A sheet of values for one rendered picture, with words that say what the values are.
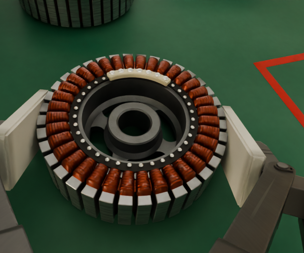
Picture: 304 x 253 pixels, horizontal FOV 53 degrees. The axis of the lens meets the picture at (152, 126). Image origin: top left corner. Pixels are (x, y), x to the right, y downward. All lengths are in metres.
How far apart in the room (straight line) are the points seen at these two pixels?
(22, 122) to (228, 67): 0.18
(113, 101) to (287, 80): 0.15
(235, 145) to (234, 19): 0.19
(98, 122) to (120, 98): 0.02
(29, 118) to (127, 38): 0.14
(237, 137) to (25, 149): 0.11
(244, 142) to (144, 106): 0.07
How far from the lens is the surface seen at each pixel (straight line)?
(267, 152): 0.17
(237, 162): 0.16
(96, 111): 0.21
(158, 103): 0.21
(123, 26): 0.30
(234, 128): 0.18
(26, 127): 0.17
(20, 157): 0.17
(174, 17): 0.32
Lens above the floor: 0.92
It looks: 53 degrees down
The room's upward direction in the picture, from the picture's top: 8 degrees clockwise
